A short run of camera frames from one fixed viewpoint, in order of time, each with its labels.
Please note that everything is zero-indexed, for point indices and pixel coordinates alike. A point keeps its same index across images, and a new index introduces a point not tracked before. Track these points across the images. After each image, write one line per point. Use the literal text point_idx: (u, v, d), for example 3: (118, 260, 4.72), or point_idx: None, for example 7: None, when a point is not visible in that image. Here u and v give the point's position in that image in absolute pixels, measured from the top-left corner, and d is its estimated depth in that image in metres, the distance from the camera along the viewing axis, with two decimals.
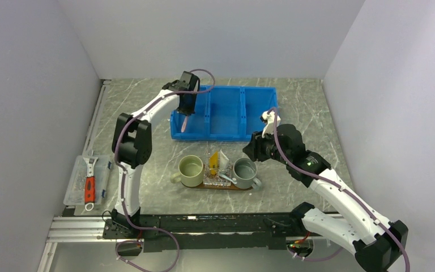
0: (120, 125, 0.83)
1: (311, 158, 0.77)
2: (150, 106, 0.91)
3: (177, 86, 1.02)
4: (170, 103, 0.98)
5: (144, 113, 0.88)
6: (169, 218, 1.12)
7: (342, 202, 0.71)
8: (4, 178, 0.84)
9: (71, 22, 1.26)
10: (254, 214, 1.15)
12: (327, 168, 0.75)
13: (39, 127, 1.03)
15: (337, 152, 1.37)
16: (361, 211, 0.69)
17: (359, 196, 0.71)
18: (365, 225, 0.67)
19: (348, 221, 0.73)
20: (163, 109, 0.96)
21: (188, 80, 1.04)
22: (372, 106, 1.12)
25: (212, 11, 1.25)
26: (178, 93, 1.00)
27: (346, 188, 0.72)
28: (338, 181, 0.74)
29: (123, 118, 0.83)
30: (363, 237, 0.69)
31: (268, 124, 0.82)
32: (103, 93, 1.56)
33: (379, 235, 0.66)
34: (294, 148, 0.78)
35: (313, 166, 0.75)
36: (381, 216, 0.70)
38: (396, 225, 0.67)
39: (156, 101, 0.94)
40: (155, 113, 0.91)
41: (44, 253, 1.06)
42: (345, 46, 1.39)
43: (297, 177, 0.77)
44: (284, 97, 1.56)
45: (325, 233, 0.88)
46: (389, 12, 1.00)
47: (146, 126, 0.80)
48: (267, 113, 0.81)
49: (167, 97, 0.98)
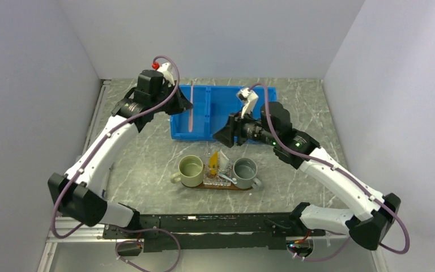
0: (54, 188, 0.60)
1: (298, 138, 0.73)
2: (90, 156, 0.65)
3: (136, 106, 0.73)
4: (124, 135, 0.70)
5: (80, 171, 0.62)
6: (168, 218, 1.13)
7: (336, 181, 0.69)
8: (4, 177, 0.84)
9: (71, 23, 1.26)
10: (254, 215, 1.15)
12: (316, 148, 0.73)
13: (39, 126, 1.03)
15: (337, 152, 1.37)
16: (355, 188, 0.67)
17: (351, 173, 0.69)
18: (360, 202, 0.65)
19: (341, 200, 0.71)
20: (117, 145, 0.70)
21: (148, 90, 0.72)
22: (372, 106, 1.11)
25: (211, 11, 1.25)
26: (132, 119, 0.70)
27: (338, 166, 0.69)
28: (329, 160, 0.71)
29: (55, 179, 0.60)
30: (358, 215, 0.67)
31: (248, 103, 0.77)
32: (103, 94, 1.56)
33: (375, 211, 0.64)
34: (282, 130, 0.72)
35: (302, 147, 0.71)
36: (375, 191, 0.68)
38: (390, 199, 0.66)
39: (98, 144, 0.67)
40: (98, 165, 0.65)
41: (44, 253, 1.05)
42: (345, 46, 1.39)
43: (286, 159, 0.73)
44: (284, 96, 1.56)
45: (324, 224, 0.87)
46: (389, 12, 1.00)
47: (86, 192, 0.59)
48: (247, 91, 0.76)
49: (115, 132, 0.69)
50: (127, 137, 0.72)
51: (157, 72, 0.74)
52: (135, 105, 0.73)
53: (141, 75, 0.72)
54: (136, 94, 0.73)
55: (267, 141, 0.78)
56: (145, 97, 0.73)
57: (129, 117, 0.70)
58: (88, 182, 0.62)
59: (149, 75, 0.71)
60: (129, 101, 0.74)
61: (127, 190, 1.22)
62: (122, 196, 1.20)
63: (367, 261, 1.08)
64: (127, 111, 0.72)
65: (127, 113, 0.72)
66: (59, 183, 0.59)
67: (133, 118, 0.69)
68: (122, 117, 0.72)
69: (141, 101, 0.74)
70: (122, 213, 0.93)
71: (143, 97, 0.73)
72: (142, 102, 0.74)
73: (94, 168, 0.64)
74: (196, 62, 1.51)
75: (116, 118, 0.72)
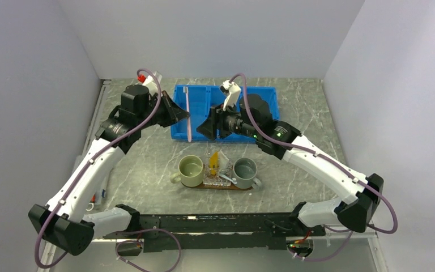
0: (34, 221, 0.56)
1: (280, 128, 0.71)
2: (72, 185, 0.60)
3: (121, 126, 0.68)
4: (109, 160, 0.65)
5: (62, 203, 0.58)
6: (169, 218, 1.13)
7: (320, 166, 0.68)
8: (4, 177, 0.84)
9: (71, 23, 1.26)
10: (254, 214, 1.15)
12: (298, 136, 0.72)
13: (39, 126, 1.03)
15: (337, 152, 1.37)
16: (338, 172, 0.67)
17: (333, 157, 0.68)
18: (345, 186, 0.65)
19: (327, 186, 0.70)
20: (102, 171, 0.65)
21: (133, 109, 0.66)
22: (372, 106, 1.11)
25: (211, 11, 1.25)
26: (115, 143, 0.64)
27: (320, 152, 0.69)
28: (311, 147, 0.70)
29: (37, 211, 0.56)
30: (344, 199, 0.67)
31: (229, 96, 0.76)
32: (103, 93, 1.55)
33: (360, 192, 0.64)
34: (262, 120, 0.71)
35: (284, 137, 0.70)
36: (358, 173, 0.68)
38: (374, 179, 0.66)
39: (80, 173, 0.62)
40: (81, 194, 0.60)
41: (44, 253, 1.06)
42: (345, 46, 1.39)
43: (268, 150, 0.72)
44: (284, 97, 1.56)
45: (316, 219, 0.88)
46: (389, 12, 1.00)
47: (68, 225, 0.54)
48: (228, 82, 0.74)
49: (99, 157, 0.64)
50: (114, 160, 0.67)
51: (142, 86, 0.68)
52: (120, 124, 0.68)
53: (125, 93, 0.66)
54: (121, 114, 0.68)
55: (248, 134, 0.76)
56: (131, 116, 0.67)
57: (113, 140, 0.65)
58: (69, 213, 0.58)
59: (133, 93, 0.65)
60: (114, 121, 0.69)
61: (127, 190, 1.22)
62: (122, 196, 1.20)
63: (367, 261, 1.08)
64: (111, 134, 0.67)
65: (112, 135, 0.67)
66: (40, 215, 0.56)
67: (116, 141, 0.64)
68: (106, 140, 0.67)
69: (127, 120, 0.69)
70: (119, 219, 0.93)
71: (129, 117, 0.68)
72: (128, 121, 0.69)
73: (77, 198, 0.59)
74: (196, 61, 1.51)
75: (100, 141, 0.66)
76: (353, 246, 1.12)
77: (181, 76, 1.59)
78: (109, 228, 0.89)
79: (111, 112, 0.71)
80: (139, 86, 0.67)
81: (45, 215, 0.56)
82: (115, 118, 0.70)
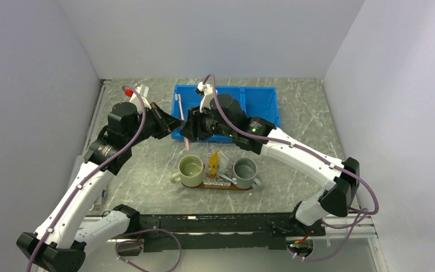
0: (24, 249, 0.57)
1: (255, 123, 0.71)
2: (61, 211, 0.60)
3: (110, 148, 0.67)
4: (98, 184, 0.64)
5: (49, 231, 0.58)
6: (168, 217, 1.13)
7: (297, 157, 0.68)
8: (4, 177, 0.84)
9: (71, 23, 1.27)
10: (254, 214, 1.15)
12: (272, 129, 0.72)
13: (39, 126, 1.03)
15: (337, 152, 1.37)
16: (315, 160, 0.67)
17: (309, 146, 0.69)
18: (323, 172, 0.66)
19: (307, 175, 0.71)
20: (92, 195, 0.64)
21: (121, 130, 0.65)
22: (372, 106, 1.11)
25: (210, 12, 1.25)
26: (103, 166, 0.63)
27: (295, 143, 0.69)
28: (287, 138, 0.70)
29: (25, 239, 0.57)
30: (324, 186, 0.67)
31: (204, 98, 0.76)
32: (103, 94, 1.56)
33: (337, 177, 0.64)
34: (235, 118, 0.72)
35: (259, 131, 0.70)
36: (335, 159, 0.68)
38: (349, 163, 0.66)
39: (68, 199, 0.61)
40: (69, 221, 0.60)
41: None
42: (345, 46, 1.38)
43: (246, 146, 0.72)
44: (284, 97, 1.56)
45: (311, 213, 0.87)
46: (389, 12, 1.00)
47: (56, 254, 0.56)
48: (202, 84, 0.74)
49: (86, 183, 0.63)
50: (104, 182, 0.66)
51: (128, 105, 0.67)
52: (110, 145, 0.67)
53: (111, 114, 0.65)
54: (109, 134, 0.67)
55: (224, 134, 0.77)
56: (119, 137, 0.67)
57: (102, 163, 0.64)
58: (58, 241, 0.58)
59: (119, 114, 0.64)
60: (103, 143, 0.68)
61: (127, 190, 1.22)
62: (122, 196, 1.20)
63: (367, 262, 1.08)
64: (99, 156, 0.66)
65: (101, 158, 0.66)
66: (28, 243, 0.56)
67: (105, 165, 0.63)
68: (96, 163, 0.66)
69: (116, 140, 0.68)
70: (114, 225, 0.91)
71: (118, 137, 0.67)
72: (118, 141, 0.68)
73: (65, 225, 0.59)
74: (196, 61, 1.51)
75: (89, 165, 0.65)
76: (353, 246, 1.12)
77: (181, 76, 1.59)
78: (105, 236, 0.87)
79: (100, 133, 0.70)
80: (126, 105, 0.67)
81: (33, 243, 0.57)
82: (104, 139, 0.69)
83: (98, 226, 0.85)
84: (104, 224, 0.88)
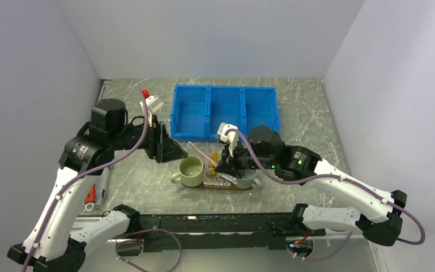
0: (15, 260, 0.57)
1: (298, 154, 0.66)
2: (45, 224, 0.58)
3: (86, 147, 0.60)
4: (79, 192, 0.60)
5: (35, 246, 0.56)
6: (169, 218, 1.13)
7: (348, 192, 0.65)
8: (5, 177, 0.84)
9: (71, 24, 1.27)
10: (254, 214, 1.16)
12: (318, 160, 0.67)
13: (39, 126, 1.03)
15: (337, 152, 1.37)
16: (366, 195, 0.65)
17: (359, 179, 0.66)
18: (375, 208, 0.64)
19: (354, 207, 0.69)
20: (75, 203, 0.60)
21: (105, 126, 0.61)
22: (372, 106, 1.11)
25: (210, 12, 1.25)
26: (85, 174, 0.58)
27: (346, 175, 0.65)
28: (333, 170, 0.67)
29: (14, 253, 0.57)
30: (372, 218, 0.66)
31: (231, 143, 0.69)
32: (103, 94, 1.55)
33: (391, 213, 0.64)
34: (276, 151, 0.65)
35: (305, 164, 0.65)
36: (383, 192, 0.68)
38: (398, 196, 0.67)
39: (49, 210, 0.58)
40: (55, 233, 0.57)
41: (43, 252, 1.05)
42: (345, 46, 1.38)
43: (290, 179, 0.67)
44: (284, 97, 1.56)
45: (329, 225, 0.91)
46: (389, 12, 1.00)
47: (46, 267, 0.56)
48: (223, 134, 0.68)
49: (64, 193, 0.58)
50: (84, 188, 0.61)
51: (115, 101, 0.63)
52: (86, 144, 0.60)
53: (95, 108, 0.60)
54: (92, 131, 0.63)
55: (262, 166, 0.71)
56: (102, 134, 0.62)
57: (82, 171, 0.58)
58: (47, 254, 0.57)
59: (103, 108, 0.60)
60: (79, 141, 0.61)
61: (127, 190, 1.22)
62: (122, 196, 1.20)
63: (367, 262, 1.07)
64: (76, 158, 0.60)
65: (77, 160, 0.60)
66: (17, 257, 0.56)
67: (88, 174, 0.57)
68: (72, 168, 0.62)
69: (98, 139, 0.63)
70: (114, 225, 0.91)
71: (101, 134, 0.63)
72: (99, 140, 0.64)
73: (51, 237, 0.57)
74: (196, 61, 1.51)
75: (66, 170, 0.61)
76: (353, 246, 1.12)
77: (181, 76, 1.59)
78: (103, 238, 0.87)
79: (80, 130, 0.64)
80: (112, 100, 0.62)
81: (24, 256, 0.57)
82: (82, 137, 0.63)
83: (96, 228, 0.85)
84: (103, 225, 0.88)
